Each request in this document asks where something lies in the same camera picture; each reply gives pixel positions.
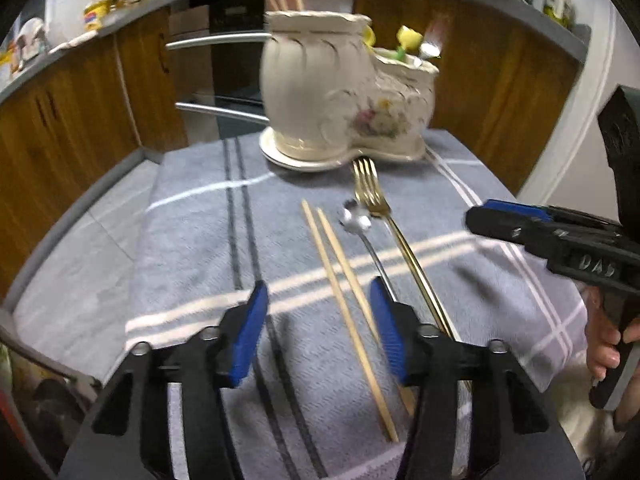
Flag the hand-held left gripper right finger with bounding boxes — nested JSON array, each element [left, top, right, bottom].
[[369, 276, 586, 480]]

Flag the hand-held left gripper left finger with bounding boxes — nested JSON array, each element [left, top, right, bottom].
[[57, 280, 271, 480]]

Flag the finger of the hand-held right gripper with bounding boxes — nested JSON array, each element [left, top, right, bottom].
[[466, 205, 617, 257], [484, 200, 622, 234]]

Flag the silver flower-shaped spoon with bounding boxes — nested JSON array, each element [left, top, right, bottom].
[[338, 198, 400, 306]]

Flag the gold fork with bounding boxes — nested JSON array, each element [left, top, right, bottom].
[[352, 157, 474, 394]]

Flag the cream ceramic double utensil holder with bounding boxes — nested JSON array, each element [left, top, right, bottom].
[[260, 10, 442, 162]]

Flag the person's right hand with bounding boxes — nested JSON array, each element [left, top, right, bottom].
[[585, 302, 640, 381]]

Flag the grey striped table cloth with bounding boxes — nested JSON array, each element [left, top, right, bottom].
[[125, 127, 592, 480]]

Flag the wide wooden base cabinet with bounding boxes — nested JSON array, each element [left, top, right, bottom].
[[354, 0, 587, 197]]

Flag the person's white clothing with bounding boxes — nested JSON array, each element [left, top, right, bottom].
[[550, 360, 628, 463]]

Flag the grey kitchen countertop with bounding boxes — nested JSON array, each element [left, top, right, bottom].
[[0, 0, 592, 107]]

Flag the white round saucer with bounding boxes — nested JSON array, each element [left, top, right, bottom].
[[258, 126, 352, 174]]

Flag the steel built-in oven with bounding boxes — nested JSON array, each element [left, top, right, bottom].
[[166, 0, 362, 142]]

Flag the long wooden base cabinet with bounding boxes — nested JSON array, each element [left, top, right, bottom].
[[0, 7, 192, 302]]

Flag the white rag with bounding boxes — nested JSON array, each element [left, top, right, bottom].
[[47, 30, 99, 54]]

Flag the yellow cooking oil jug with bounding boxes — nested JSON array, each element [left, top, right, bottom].
[[82, 0, 112, 32]]

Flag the pile of white dishes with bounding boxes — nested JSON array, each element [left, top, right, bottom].
[[9, 16, 49, 72]]

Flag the white door frame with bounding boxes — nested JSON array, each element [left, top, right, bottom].
[[515, 4, 623, 212]]

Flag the grey metal frame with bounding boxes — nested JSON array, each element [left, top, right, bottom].
[[0, 307, 103, 411]]

